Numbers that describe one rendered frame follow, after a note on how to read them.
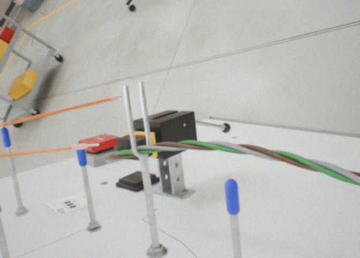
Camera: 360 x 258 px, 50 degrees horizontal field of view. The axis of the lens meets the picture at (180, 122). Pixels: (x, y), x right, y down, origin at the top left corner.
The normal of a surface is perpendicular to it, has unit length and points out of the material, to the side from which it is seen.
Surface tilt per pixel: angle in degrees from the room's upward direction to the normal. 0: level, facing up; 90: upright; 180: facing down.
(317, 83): 0
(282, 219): 50
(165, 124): 97
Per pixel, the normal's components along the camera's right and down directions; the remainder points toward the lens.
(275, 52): -0.66, -0.46
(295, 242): -0.11, -0.97
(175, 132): 0.75, 0.05
